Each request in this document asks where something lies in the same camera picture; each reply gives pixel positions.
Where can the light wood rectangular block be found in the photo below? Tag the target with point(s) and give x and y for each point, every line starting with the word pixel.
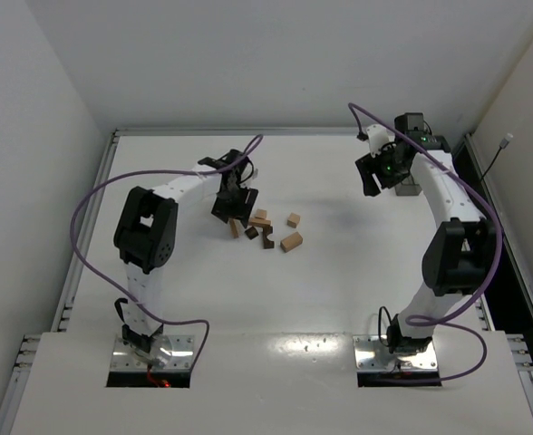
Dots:
pixel 234 228

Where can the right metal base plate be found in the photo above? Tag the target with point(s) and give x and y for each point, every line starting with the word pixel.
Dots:
pixel 372 357

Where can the clear grey plastic bin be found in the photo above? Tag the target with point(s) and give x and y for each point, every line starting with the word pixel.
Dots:
pixel 408 187

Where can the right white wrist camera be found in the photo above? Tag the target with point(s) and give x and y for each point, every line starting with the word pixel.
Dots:
pixel 376 136

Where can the metal base plate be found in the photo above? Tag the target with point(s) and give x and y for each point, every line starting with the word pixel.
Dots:
pixel 372 357
pixel 168 354

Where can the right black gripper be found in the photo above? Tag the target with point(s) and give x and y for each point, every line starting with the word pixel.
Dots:
pixel 374 168

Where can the light wood plank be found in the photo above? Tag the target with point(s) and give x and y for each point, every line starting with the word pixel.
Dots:
pixel 259 222

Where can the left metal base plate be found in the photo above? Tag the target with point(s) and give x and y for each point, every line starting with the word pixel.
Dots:
pixel 168 354

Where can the dark wood arch block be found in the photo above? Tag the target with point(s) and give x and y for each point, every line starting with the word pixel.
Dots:
pixel 266 241

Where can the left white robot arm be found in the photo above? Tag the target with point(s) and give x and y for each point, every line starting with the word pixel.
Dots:
pixel 147 229

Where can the long light wood block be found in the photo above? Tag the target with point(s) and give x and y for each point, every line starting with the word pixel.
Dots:
pixel 291 242

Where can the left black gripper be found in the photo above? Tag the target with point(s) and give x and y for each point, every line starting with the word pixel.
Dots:
pixel 235 205

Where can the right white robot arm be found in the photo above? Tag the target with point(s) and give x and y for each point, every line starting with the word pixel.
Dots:
pixel 460 255

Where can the light wood cube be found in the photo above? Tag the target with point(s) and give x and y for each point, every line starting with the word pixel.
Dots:
pixel 261 213
pixel 293 220

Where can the small dark wood cube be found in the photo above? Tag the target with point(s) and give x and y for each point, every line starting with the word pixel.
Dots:
pixel 251 233

